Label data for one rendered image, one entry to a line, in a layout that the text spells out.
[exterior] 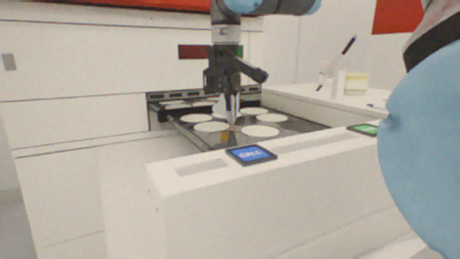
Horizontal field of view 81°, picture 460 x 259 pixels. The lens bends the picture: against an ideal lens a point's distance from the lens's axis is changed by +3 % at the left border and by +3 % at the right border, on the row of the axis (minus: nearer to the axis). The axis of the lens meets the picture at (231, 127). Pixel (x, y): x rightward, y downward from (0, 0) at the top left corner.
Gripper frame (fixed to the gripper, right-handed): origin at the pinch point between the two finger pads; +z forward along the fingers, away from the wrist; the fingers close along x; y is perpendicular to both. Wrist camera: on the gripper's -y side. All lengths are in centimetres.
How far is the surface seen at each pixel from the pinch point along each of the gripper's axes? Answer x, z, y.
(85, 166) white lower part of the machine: 10.5, 16.2, 44.9
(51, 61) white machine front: 13, -15, 47
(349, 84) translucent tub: -28.5, -7.7, -29.2
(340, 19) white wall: -295, -52, -25
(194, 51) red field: -17.0, -18.0, 20.4
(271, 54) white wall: -221, -13, 39
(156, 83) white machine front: -7.2, -8.2, 29.4
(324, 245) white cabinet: 25.0, 12.5, -25.5
